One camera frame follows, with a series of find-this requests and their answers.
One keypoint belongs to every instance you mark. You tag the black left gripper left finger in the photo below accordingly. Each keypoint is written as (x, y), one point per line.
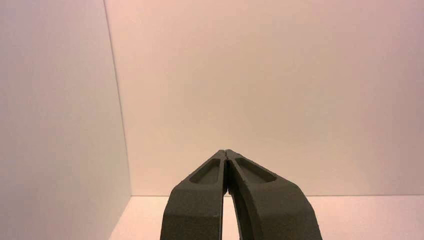
(195, 212)

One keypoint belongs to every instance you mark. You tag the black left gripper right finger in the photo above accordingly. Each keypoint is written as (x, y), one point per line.
(275, 212)

